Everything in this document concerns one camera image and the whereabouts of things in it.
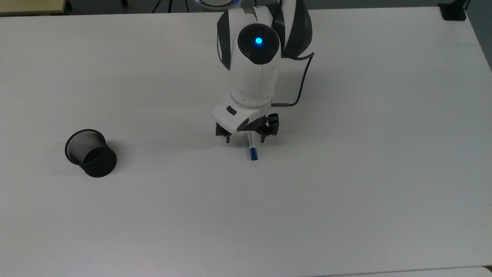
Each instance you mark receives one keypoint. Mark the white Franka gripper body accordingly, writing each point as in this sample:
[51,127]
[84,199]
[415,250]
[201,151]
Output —
[234,116]

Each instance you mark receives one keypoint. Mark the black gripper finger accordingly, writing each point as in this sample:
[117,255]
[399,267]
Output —
[269,126]
[223,132]

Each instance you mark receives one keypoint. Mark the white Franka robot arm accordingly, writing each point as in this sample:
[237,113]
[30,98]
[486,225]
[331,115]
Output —
[253,73]

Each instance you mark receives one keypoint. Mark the white marker with blue cap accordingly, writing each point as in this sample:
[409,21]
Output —
[252,148]

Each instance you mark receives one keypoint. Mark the black tripod legs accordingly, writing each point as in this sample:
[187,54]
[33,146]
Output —
[169,4]

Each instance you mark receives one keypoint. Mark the black mesh pen cup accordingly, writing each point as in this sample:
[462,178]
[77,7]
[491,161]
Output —
[91,152]

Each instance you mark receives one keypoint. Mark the black table clamp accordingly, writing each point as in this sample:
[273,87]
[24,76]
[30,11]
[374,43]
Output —
[453,9]

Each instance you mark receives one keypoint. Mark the light wooden table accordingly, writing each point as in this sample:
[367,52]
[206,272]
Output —
[32,6]

